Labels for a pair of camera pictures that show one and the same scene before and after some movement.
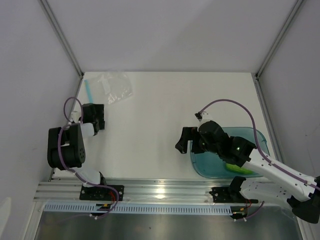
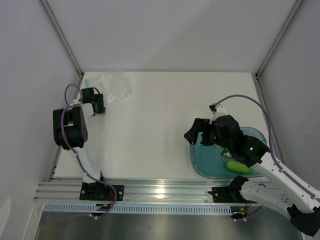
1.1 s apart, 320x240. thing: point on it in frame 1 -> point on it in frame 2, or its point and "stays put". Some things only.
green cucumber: x=237 y=168 stays put
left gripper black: x=99 y=110 -> x=99 y=98
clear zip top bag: x=117 y=87 stays put
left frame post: x=57 y=30 stays put
